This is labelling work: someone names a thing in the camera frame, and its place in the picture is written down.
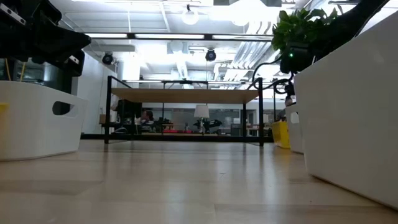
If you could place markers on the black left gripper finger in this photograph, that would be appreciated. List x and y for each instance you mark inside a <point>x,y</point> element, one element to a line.
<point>74,63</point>
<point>62,45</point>

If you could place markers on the yellow plastic basket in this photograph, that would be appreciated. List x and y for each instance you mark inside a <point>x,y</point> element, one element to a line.
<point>280,135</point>

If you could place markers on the white plastic basket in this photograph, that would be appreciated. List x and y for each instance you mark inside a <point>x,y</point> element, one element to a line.
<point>296,138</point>
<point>31,130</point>
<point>357,124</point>

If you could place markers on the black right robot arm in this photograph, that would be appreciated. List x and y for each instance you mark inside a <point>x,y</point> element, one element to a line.
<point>342,28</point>

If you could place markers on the black background robot arm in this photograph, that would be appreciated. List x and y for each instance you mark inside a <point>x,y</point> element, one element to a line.
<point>208,124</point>

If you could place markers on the person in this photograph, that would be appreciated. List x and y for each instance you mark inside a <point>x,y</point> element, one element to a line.
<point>289,101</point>
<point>145,116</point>

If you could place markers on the green potted plant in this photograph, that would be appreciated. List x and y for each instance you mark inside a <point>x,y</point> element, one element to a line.
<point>295,28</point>

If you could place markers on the black ceiling spotlight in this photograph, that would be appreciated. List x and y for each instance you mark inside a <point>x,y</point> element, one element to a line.
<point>107,58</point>
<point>210,55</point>

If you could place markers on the cardboard box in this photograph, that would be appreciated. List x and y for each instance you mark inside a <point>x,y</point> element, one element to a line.
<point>102,119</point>

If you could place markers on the black monitor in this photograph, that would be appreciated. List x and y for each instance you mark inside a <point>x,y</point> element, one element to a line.
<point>129,109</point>

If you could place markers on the white shade table lamp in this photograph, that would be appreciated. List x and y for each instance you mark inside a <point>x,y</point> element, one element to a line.
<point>201,111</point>

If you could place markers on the long linear ceiling light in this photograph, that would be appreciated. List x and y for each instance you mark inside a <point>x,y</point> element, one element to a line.
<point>169,36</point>

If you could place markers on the red flat object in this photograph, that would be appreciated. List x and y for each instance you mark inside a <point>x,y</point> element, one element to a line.
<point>177,131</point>

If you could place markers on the wooden shelf with black frame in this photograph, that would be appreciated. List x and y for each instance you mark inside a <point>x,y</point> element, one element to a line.
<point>186,96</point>

